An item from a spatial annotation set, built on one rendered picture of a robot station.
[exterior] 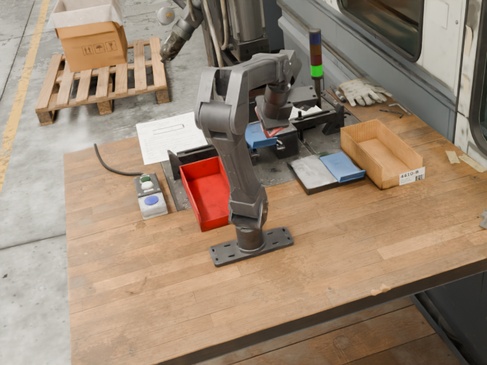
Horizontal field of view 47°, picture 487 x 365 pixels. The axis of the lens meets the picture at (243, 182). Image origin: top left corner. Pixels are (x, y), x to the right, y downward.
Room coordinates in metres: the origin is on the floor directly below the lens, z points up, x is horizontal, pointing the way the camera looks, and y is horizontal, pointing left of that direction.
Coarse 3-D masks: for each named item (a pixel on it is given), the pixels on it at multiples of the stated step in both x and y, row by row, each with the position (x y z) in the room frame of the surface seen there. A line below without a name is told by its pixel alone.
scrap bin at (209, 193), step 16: (208, 160) 1.38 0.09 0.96; (192, 176) 1.36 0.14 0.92; (208, 176) 1.37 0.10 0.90; (224, 176) 1.33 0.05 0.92; (192, 192) 1.30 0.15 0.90; (208, 192) 1.29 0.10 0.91; (224, 192) 1.28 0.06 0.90; (192, 208) 1.23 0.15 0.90; (208, 208) 1.21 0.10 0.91; (224, 208) 1.20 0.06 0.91; (208, 224) 1.12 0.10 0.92; (224, 224) 1.13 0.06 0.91
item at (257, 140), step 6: (252, 126) 1.48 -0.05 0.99; (258, 126) 1.47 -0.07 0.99; (246, 132) 1.44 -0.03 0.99; (252, 138) 1.40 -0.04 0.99; (258, 138) 1.40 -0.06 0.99; (264, 138) 1.39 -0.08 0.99; (270, 138) 1.34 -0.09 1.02; (276, 138) 1.35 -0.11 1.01; (252, 144) 1.36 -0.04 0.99; (258, 144) 1.34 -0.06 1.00; (264, 144) 1.35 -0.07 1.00; (270, 144) 1.36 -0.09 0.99
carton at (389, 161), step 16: (352, 128) 1.43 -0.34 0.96; (368, 128) 1.44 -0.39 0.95; (384, 128) 1.40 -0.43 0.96; (352, 144) 1.35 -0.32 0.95; (368, 144) 1.42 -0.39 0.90; (384, 144) 1.40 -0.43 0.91; (400, 144) 1.31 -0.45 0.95; (368, 160) 1.26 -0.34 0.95; (384, 160) 1.32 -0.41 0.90; (400, 160) 1.31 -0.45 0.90; (416, 160) 1.23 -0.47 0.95; (368, 176) 1.26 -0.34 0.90; (384, 176) 1.24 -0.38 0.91; (400, 176) 1.20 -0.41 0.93; (416, 176) 1.21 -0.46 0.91
